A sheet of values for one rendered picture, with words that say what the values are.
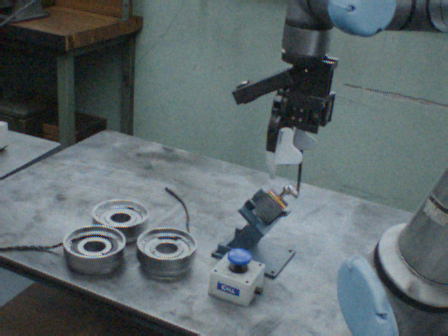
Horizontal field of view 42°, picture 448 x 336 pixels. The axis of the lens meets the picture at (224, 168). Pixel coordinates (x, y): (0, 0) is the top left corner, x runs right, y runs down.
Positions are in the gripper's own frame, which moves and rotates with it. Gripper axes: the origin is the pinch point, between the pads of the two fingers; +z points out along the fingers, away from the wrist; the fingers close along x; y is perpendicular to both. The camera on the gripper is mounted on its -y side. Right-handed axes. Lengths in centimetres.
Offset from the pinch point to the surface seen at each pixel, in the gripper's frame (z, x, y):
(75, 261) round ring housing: 15.7, -24.2, -24.2
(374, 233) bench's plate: 19.1, 21.0, 15.5
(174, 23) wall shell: 15, 144, -109
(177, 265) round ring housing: 15.9, -15.3, -9.8
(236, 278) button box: 14.1, -15.3, 1.2
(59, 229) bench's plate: 18.6, -14.6, -36.2
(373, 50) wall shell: 11, 148, -19
